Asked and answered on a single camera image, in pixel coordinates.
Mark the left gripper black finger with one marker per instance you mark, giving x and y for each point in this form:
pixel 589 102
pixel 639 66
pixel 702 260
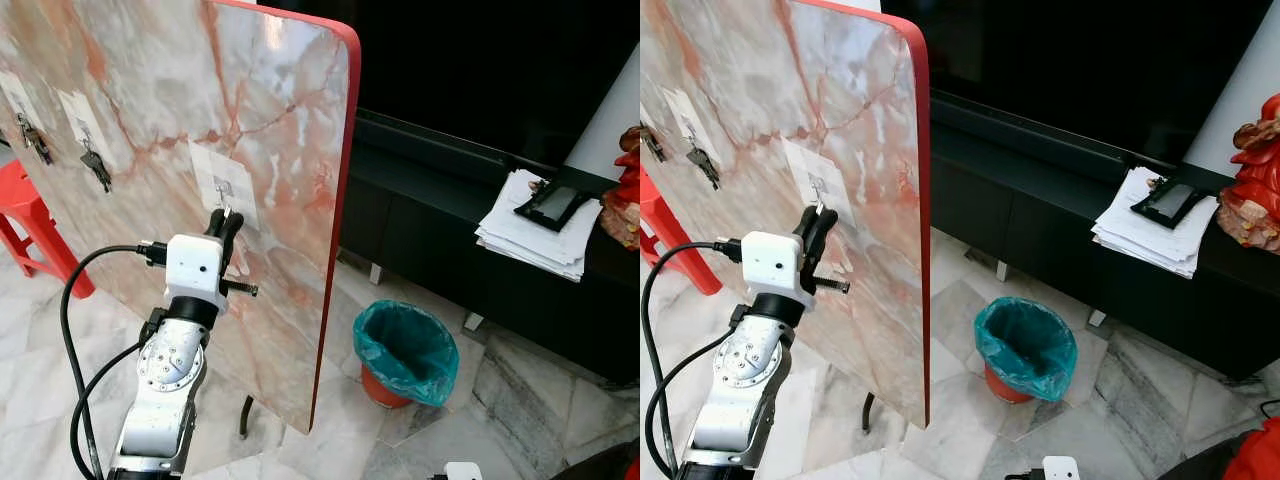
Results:
pixel 216 228
pixel 826 232
pixel 808 228
pixel 235 232

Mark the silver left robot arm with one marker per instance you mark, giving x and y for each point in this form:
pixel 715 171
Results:
pixel 745 370
pixel 170 370

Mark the red-edged marble board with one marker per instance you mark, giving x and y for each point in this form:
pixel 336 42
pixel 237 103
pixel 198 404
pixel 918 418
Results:
pixel 280 120
pixel 860 120

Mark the dark hanging key bunch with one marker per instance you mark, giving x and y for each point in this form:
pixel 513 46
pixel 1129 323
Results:
pixel 97 170
pixel 705 165
pixel 38 145

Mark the red plastic stool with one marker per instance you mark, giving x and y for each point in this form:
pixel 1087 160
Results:
pixel 690 258
pixel 20 195

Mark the black board stand leg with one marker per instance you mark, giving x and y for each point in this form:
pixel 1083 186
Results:
pixel 245 420
pixel 868 415

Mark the red statue figure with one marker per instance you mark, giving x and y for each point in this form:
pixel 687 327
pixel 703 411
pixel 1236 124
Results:
pixel 625 190
pixel 1255 170

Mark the orange waste bin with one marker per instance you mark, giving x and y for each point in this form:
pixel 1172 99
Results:
pixel 1003 385
pixel 380 390

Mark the teal bin liner bag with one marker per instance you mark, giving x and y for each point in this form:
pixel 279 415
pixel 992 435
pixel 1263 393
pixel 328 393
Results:
pixel 1030 345
pixel 410 350

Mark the black TV console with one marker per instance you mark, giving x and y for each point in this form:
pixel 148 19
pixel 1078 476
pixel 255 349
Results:
pixel 1040 220
pixel 430 230

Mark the red cloth object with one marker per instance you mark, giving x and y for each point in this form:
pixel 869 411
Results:
pixel 634 470
pixel 1255 455

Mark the black television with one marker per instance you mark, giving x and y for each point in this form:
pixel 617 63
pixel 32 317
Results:
pixel 450 60
pixel 1050 60

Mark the black curved object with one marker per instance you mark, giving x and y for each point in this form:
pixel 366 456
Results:
pixel 600 465
pixel 1200 465

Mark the white paper stack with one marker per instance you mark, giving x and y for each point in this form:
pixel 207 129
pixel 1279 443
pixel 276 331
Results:
pixel 520 245
pixel 1130 235

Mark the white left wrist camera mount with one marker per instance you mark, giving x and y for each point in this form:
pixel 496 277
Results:
pixel 195 270
pixel 772 265

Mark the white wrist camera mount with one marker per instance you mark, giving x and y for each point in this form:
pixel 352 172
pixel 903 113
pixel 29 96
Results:
pixel 1060 470
pixel 195 270
pixel 463 472
pixel 772 265

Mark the black tablet frame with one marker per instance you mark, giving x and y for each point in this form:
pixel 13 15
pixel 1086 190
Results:
pixel 1170 202
pixel 550 205

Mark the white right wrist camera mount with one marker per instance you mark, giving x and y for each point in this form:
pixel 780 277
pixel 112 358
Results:
pixel 463 472
pixel 1060 470

